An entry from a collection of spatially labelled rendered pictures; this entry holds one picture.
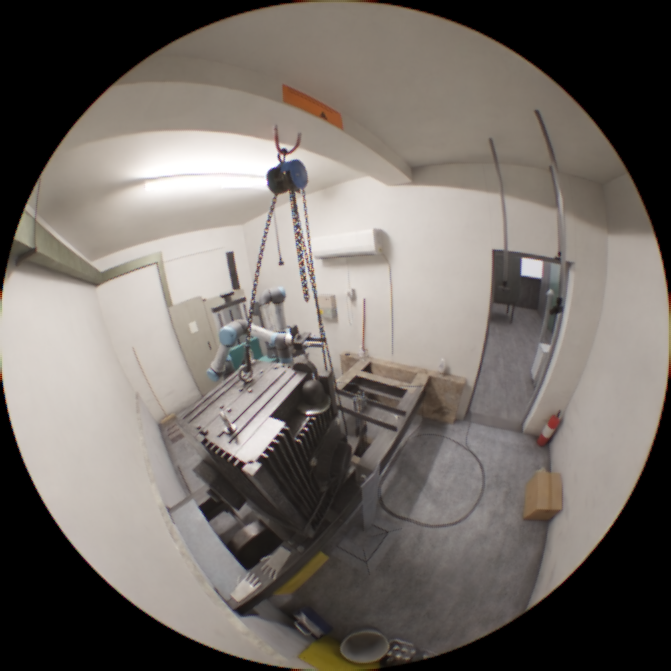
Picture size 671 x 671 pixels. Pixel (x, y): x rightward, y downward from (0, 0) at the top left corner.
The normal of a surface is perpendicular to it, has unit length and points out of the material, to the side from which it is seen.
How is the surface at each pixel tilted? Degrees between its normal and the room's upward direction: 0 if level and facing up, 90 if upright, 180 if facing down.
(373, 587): 0
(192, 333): 90
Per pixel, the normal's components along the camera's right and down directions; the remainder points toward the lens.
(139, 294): 0.79, 0.15
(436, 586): -0.11, -0.91
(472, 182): -0.60, 0.38
